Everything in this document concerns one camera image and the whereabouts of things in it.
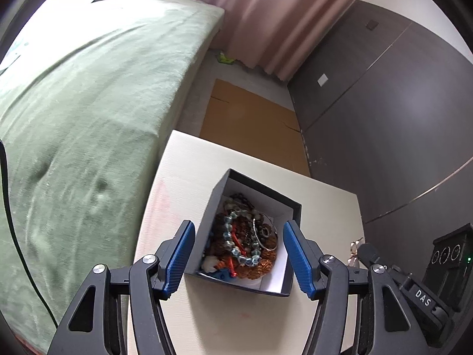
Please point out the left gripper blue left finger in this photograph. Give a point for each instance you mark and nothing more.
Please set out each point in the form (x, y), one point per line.
(173, 257)

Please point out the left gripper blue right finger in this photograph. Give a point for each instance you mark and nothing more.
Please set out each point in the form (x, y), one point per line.
(304, 257)

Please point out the white butterfly brooch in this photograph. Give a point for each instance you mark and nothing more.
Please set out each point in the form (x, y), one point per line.
(353, 260)

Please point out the black jewelry box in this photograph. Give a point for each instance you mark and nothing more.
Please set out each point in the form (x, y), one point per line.
(224, 251)

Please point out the silver bangle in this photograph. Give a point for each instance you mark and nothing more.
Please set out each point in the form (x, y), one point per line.
(264, 233)

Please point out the brown cardboard sheet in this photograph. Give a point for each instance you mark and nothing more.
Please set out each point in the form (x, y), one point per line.
(243, 121)

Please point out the dark grey wardrobe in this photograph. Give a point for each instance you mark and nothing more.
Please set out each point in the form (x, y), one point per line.
(393, 125)

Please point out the green blanket bed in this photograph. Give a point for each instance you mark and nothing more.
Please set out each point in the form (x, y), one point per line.
(86, 112)

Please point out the green yellow floor item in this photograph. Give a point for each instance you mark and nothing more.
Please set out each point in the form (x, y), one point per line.
(222, 58)

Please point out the pink curtain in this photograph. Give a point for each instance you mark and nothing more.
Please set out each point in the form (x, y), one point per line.
(275, 35)

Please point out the white wall switch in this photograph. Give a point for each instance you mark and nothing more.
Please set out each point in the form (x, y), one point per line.
(322, 80)

